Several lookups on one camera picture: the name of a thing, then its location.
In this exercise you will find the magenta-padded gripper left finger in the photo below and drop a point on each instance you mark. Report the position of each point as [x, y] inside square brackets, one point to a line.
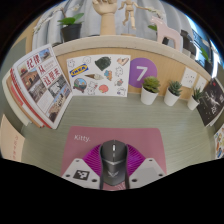
[81, 171]

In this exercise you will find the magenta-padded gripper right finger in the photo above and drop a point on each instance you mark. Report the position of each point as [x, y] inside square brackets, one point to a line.
[141, 170]

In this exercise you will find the dark grey computer mouse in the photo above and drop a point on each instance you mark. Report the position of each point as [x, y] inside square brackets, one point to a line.
[114, 163]

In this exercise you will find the pink mouse pad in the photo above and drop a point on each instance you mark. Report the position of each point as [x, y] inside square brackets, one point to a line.
[133, 137]

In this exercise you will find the small succulent in white pot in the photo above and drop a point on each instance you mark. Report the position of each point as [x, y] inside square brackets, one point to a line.
[192, 102]
[148, 96]
[171, 97]

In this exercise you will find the beige paper card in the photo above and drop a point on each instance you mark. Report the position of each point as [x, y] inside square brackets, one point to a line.
[11, 140]

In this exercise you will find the red and white magazine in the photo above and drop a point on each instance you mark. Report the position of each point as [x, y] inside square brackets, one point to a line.
[41, 85]

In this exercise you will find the black hardcover book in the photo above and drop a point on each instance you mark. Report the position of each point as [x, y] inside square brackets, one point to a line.
[211, 103]

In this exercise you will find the white sticker sheet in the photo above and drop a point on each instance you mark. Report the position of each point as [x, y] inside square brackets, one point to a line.
[100, 75]

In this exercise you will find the purple round number sticker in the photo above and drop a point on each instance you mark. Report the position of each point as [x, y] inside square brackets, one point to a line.
[142, 71]

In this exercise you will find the stack of leaning books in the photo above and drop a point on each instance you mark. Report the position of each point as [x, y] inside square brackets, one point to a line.
[13, 96]

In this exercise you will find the white orchid in black pot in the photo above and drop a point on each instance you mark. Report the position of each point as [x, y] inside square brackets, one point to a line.
[208, 66]
[71, 31]

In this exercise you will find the dark wooden horse figure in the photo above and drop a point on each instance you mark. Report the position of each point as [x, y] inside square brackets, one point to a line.
[186, 40]

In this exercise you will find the pink wooden horse figure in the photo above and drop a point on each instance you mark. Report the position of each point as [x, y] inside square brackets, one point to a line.
[166, 31]

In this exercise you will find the white orchid plant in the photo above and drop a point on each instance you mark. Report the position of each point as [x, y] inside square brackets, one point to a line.
[152, 27]

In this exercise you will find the grey curtain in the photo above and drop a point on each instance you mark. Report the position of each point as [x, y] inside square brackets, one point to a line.
[48, 28]

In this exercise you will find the wooden hand model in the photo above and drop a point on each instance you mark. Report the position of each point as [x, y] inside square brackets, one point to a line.
[107, 16]

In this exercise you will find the wooden artist mannequin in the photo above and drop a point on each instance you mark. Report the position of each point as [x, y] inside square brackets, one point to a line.
[129, 11]

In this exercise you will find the white wall socket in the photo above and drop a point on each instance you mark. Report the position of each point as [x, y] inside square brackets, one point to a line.
[189, 77]
[201, 83]

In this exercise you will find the window with dark frame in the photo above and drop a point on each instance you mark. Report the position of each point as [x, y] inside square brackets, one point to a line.
[204, 38]

